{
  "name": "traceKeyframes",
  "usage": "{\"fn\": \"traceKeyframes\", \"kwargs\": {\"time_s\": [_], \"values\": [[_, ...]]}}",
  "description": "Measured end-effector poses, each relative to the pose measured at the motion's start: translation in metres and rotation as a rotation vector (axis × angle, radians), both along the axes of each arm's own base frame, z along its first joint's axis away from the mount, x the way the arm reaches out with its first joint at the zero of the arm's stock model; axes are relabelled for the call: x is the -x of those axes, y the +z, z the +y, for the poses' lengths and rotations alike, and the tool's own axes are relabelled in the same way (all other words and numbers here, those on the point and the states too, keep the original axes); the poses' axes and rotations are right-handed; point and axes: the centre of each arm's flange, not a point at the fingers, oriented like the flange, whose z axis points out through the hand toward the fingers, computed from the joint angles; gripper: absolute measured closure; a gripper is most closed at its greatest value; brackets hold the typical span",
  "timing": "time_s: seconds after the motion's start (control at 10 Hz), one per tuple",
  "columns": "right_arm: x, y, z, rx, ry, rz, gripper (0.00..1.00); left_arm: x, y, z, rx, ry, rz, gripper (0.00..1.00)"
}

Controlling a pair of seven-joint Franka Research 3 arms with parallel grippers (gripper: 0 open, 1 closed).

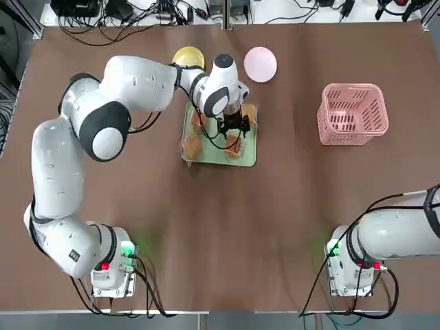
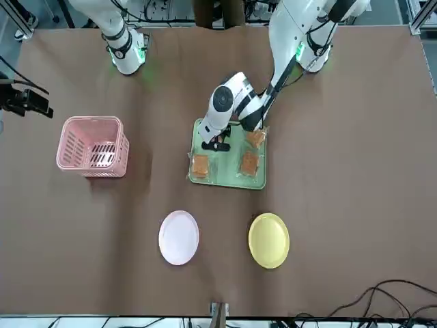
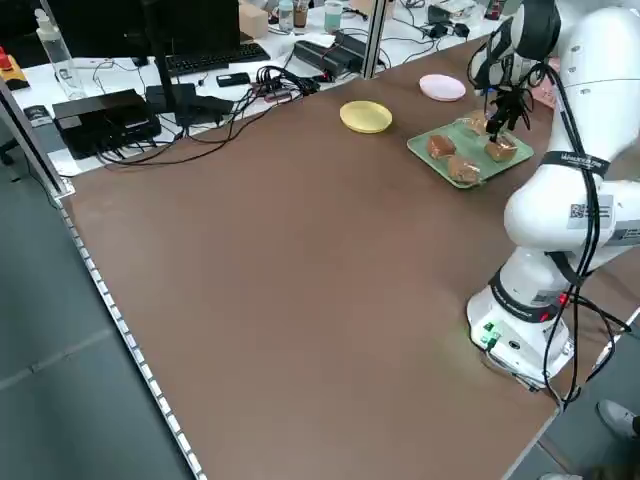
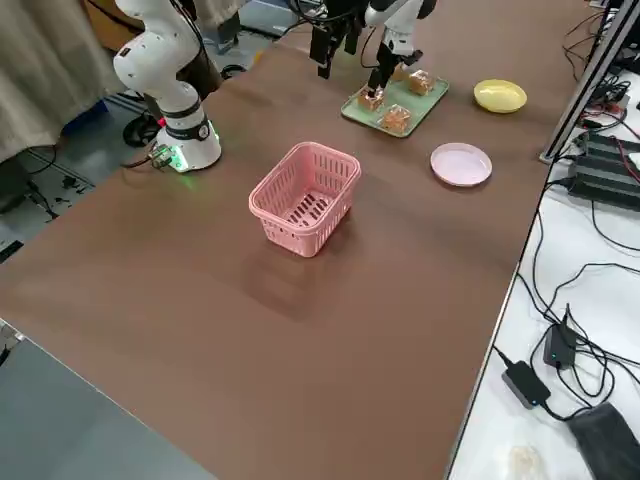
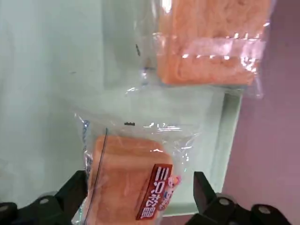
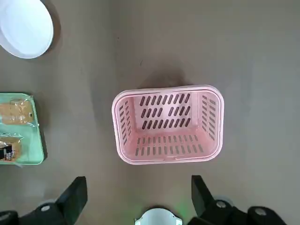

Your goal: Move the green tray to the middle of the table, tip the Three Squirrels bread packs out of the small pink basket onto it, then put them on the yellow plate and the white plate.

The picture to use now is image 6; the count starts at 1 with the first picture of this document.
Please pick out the white round plate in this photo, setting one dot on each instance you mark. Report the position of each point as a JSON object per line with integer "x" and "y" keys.
{"x": 23, "y": 28}

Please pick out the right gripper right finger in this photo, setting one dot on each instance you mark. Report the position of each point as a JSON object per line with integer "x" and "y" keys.
{"x": 204, "y": 206}

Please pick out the small pink plastic basket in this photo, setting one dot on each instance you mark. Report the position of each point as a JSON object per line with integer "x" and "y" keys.
{"x": 168, "y": 158}

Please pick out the green rectangular tray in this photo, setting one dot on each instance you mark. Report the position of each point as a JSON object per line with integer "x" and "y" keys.
{"x": 37, "y": 140}

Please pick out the orange bread pack clear wrapper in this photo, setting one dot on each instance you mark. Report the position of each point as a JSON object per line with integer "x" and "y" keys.
{"x": 9, "y": 150}
{"x": 14, "y": 112}

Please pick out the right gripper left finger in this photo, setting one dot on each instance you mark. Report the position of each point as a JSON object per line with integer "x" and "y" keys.
{"x": 70, "y": 204}

